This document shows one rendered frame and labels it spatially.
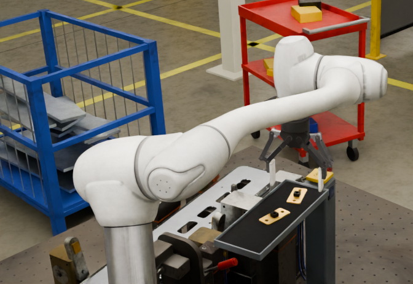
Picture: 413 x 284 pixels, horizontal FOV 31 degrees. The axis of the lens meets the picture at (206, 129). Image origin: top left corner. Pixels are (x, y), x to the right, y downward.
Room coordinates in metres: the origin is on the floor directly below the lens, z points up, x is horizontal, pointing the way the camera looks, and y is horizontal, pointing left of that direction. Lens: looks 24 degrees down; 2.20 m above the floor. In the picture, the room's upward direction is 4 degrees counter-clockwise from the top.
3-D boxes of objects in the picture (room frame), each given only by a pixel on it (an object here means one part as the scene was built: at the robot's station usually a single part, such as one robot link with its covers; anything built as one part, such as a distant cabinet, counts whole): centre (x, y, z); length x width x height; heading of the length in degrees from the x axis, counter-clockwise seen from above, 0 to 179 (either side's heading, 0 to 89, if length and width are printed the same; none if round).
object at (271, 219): (1.71, -0.16, 1.17); 0.08 x 0.04 x 0.01; 130
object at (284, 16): (4.43, -0.63, 0.49); 0.81 x 0.46 x 0.98; 23
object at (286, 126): (1.81, -0.24, 1.36); 0.08 x 0.07 x 0.09; 67
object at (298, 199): (1.81, -0.24, 1.17); 0.08 x 0.04 x 0.01; 157
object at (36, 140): (4.23, 0.93, 0.48); 1.20 x 0.80 x 0.95; 40
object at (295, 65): (1.81, -0.25, 1.54); 0.13 x 0.11 x 0.16; 60
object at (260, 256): (1.72, -0.16, 1.16); 0.37 x 0.14 x 0.02; 143
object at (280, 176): (2.10, -0.25, 0.88); 0.12 x 0.07 x 0.36; 53
